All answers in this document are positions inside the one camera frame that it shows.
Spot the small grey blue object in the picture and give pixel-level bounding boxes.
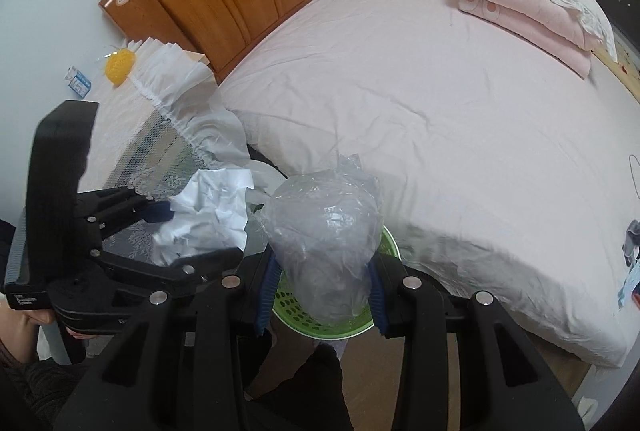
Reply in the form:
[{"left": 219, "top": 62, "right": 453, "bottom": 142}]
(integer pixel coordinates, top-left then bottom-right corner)
[{"left": 617, "top": 218, "right": 640, "bottom": 312}]

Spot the person's left forearm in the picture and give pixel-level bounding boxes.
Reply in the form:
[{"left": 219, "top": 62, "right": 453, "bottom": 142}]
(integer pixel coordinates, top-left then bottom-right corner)
[{"left": 0, "top": 341, "right": 108, "bottom": 431}]

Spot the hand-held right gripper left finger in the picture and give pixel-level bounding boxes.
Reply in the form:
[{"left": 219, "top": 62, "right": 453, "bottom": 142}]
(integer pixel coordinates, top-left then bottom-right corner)
[{"left": 52, "top": 256, "right": 281, "bottom": 431}]

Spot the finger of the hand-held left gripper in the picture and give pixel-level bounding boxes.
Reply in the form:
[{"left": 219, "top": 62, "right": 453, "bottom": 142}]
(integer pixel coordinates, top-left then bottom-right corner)
[
  {"left": 75, "top": 186, "right": 173, "bottom": 239},
  {"left": 90, "top": 246, "right": 246, "bottom": 299}
]

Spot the yellow patterned mat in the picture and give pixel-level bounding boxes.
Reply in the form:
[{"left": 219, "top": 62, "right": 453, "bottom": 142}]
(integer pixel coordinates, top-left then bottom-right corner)
[{"left": 592, "top": 36, "right": 640, "bottom": 104}]

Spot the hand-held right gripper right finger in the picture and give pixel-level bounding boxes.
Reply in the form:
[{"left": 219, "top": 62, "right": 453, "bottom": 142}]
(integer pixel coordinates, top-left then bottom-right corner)
[{"left": 367, "top": 253, "right": 586, "bottom": 431}]

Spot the clear plastic bag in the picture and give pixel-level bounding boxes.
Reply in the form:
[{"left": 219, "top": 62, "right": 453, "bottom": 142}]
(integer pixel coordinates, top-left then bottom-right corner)
[{"left": 260, "top": 153, "right": 385, "bottom": 327}]

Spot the person's dark trouser leg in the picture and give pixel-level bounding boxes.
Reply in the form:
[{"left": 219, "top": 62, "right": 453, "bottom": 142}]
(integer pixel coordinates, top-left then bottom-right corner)
[{"left": 245, "top": 343, "right": 351, "bottom": 431}]

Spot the white cable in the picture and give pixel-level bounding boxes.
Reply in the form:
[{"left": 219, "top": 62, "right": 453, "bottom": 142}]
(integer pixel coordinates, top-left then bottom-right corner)
[{"left": 626, "top": 155, "right": 640, "bottom": 202}]

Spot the green plastic basket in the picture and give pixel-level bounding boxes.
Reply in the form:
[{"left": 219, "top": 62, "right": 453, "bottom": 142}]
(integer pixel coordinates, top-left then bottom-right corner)
[{"left": 252, "top": 206, "right": 401, "bottom": 342}]

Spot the large white paper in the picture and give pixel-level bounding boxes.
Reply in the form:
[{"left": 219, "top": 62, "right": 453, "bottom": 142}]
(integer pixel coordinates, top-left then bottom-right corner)
[{"left": 151, "top": 168, "right": 256, "bottom": 268}]

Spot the bed with pink sheet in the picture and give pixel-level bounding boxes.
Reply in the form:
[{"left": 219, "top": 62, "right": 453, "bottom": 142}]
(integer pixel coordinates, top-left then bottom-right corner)
[{"left": 217, "top": 0, "right": 640, "bottom": 369}]

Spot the yellow foam fruit net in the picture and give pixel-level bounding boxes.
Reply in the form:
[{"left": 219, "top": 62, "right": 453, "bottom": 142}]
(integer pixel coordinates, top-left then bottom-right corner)
[{"left": 104, "top": 48, "right": 137, "bottom": 86}]

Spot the person's left hand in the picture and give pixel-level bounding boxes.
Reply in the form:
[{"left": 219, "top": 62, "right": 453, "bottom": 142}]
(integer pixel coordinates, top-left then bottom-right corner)
[{"left": 0, "top": 306, "right": 53, "bottom": 352}]

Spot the blue white milk carton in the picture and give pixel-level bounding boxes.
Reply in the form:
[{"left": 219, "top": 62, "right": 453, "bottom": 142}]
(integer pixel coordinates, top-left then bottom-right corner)
[{"left": 62, "top": 66, "right": 92, "bottom": 99}]

